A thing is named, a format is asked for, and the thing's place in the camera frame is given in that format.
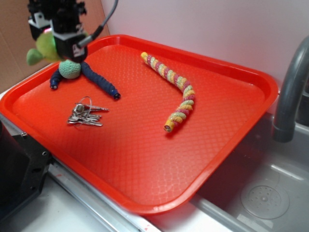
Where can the multicoloured twisted rope toy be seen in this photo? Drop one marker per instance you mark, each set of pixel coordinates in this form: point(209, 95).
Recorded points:
point(188, 94)

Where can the red plastic tray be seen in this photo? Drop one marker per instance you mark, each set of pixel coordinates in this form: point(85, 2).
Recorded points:
point(131, 158)

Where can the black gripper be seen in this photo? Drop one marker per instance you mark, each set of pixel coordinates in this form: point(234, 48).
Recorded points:
point(62, 19)

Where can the bunch of silver keys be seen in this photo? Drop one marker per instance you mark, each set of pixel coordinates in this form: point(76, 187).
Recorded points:
point(86, 113)

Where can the grey sink faucet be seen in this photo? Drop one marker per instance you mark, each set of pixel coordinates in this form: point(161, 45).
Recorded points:
point(293, 103)

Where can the green knitted ball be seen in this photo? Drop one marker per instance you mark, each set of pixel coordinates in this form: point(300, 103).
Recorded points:
point(69, 69)

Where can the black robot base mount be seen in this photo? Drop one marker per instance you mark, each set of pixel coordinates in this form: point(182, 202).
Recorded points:
point(23, 166)

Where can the steel sink basin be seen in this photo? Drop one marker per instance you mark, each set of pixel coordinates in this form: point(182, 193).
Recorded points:
point(263, 185)

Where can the green plush animal toy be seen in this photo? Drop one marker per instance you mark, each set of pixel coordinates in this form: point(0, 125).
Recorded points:
point(45, 50)

